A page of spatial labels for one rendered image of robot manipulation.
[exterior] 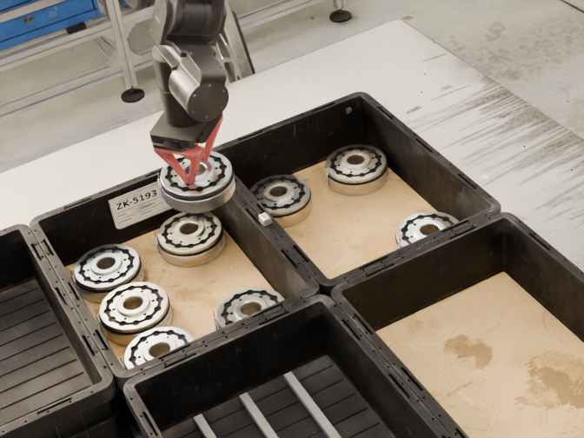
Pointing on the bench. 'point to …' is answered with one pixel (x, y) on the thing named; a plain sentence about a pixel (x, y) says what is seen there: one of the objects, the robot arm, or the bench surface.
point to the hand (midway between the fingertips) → (195, 167)
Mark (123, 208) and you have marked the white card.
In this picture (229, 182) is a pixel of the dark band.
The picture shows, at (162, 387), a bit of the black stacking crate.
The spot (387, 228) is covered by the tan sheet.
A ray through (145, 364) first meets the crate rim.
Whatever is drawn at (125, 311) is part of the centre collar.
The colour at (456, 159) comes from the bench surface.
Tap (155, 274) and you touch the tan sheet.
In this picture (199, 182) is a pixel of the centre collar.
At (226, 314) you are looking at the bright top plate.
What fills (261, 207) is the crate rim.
